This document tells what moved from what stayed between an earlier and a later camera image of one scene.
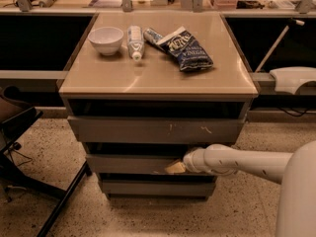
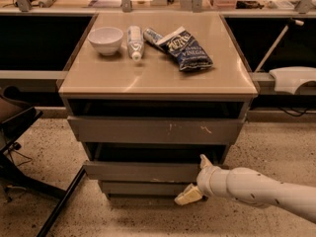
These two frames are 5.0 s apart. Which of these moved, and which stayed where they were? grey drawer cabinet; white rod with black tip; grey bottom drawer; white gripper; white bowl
Moved: white gripper
Stayed: grey drawer cabinet; grey bottom drawer; white bowl; white rod with black tip
